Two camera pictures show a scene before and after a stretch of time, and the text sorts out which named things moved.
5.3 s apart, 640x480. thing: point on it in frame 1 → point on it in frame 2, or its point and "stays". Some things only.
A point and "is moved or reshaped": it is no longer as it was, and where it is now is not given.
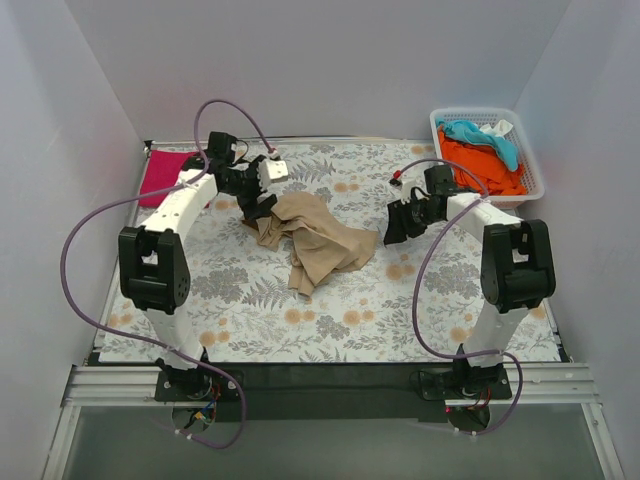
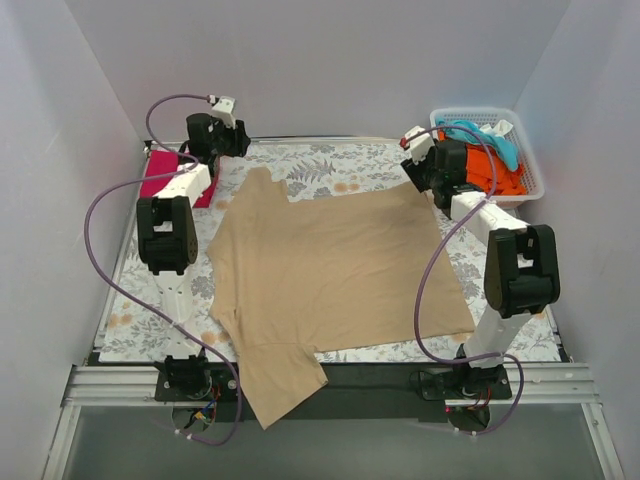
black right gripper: x=407 y=215 → x=415 y=171
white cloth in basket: x=502 y=127 stays
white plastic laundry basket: x=521 y=136 stays
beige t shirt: x=301 y=224 is moved or reshaped
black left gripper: x=253 y=192 → x=238 y=143
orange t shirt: x=486 y=164 stays
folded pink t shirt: x=162 y=170 stays
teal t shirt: x=469 y=132 stays
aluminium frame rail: x=535 y=384 stays
